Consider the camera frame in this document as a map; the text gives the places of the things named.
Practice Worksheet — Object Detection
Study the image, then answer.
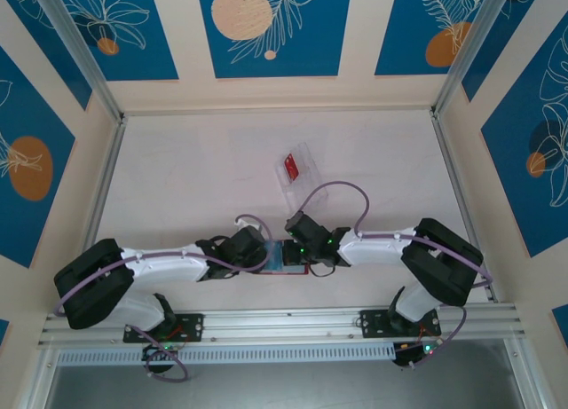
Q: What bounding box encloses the blue credit card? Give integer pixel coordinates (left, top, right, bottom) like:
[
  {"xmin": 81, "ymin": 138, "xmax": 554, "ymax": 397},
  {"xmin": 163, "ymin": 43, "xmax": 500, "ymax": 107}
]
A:
[{"xmin": 264, "ymin": 241, "xmax": 285, "ymax": 272}]

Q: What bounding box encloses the red leather card holder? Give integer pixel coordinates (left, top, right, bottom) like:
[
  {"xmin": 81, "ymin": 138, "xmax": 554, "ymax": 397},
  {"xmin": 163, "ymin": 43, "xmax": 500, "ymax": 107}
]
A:
[{"xmin": 258, "ymin": 239, "xmax": 312, "ymax": 278}]

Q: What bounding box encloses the clear acrylic card stand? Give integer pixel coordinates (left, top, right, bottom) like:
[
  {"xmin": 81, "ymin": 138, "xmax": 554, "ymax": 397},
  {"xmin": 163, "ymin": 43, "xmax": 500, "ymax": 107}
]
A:
[{"xmin": 274, "ymin": 140, "xmax": 332, "ymax": 207}]

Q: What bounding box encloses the red credit card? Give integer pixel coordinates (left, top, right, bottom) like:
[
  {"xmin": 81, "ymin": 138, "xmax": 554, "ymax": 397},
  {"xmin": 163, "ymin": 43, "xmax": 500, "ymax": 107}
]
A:
[{"xmin": 283, "ymin": 153, "xmax": 302, "ymax": 183}]

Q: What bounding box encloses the black controller board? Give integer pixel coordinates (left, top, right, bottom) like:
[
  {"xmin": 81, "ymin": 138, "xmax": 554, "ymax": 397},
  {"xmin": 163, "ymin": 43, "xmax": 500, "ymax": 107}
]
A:
[
  {"xmin": 140, "ymin": 342, "xmax": 179, "ymax": 377},
  {"xmin": 392, "ymin": 341, "xmax": 440, "ymax": 369}
]

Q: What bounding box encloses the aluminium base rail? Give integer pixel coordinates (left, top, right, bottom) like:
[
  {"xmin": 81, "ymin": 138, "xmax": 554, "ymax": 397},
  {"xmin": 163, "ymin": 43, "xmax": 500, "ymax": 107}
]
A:
[{"xmin": 37, "ymin": 304, "xmax": 520, "ymax": 346}]

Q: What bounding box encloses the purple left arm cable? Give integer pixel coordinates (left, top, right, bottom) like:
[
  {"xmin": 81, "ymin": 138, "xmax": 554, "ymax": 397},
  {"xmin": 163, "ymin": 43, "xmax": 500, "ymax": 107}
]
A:
[{"xmin": 51, "ymin": 213, "xmax": 272, "ymax": 384}]

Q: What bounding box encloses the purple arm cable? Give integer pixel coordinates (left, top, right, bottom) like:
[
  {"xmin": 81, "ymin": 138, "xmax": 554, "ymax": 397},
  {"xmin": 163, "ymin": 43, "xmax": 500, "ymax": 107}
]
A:
[
  {"xmin": 51, "ymin": 213, "xmax": 272, "ymax": 384},
  {"xmin": 296, "ymin": 180, "xmax": 493, "ymax": 370}
]

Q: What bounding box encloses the grey slotted cable duct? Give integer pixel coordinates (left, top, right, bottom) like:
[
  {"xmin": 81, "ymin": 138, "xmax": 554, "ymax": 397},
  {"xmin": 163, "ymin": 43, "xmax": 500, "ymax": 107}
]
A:
[{"xmin": 57, "ymin": 342, "xmax": 397, "ymax": 366}]

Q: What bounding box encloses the aluminium side rail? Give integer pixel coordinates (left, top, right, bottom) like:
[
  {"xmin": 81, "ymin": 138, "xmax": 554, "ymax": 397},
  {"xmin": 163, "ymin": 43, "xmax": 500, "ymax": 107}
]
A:
[
  {"xmin": 82, "ymin": 115, "xmax": 130, "ymax": 250},
  {"xmin": 430, "ymin": 109, "xmax": 497, "ymax": 303}
]

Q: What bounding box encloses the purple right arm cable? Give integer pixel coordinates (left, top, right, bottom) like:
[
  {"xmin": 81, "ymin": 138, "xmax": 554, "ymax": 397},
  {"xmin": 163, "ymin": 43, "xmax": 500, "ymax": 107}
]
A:
[{"xmin": 296, "ymin": 180, "xmax": 493, "ymax": 370}]

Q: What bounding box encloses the aluminium frame leg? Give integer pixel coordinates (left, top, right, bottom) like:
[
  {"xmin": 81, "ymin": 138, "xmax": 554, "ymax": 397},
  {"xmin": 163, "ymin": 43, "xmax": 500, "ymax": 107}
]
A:
[
  {"xmin": 503, "ymin": 337, "xmax": 549, "ymax": 409},
  {"xmin": 20, "ymin": 344, "xmax": 61, "ymax": 409}
]

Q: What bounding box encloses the aluminium frame post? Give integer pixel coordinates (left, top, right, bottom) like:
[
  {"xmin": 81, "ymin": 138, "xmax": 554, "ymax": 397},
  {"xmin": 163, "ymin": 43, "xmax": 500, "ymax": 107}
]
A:
[
  {"xmin": 33, "ymin": 0, "xmax": 126, "ymax": 122},
  {"xmin": 430, "ymin": 0, "xmax": 511, "ymax": 117}
]

